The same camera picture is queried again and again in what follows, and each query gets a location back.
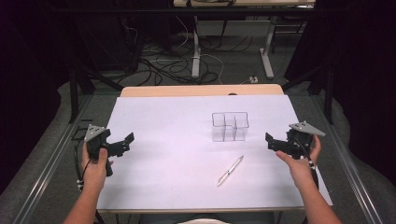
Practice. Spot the person's left hand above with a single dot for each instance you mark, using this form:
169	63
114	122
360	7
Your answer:
95	172

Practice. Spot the silver pen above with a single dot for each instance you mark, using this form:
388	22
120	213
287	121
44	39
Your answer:
230	170

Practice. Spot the dark curtain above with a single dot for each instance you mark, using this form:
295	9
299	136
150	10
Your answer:
31	77
361	77

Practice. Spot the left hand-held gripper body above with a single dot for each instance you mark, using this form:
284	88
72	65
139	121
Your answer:
97	141

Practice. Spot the aluminium rail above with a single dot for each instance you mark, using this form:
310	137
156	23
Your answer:
53	161
348	161

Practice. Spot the person's lap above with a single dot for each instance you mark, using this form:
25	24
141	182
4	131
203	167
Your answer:
200	221

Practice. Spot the white table cover sheet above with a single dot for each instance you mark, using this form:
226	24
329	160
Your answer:
174	149

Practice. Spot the white power plug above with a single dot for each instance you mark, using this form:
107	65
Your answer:
253	79

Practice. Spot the black metal stand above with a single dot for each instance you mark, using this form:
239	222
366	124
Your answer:
77	90
327	90

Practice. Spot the clear plastic divided organizer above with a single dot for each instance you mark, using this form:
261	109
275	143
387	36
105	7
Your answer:
231	127

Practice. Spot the white desk leg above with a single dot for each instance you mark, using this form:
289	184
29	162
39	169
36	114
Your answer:
195	53
267	53

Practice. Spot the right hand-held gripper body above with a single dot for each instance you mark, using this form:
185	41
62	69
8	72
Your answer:
300	140

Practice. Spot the person's right hand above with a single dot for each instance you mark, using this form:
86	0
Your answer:
300	169

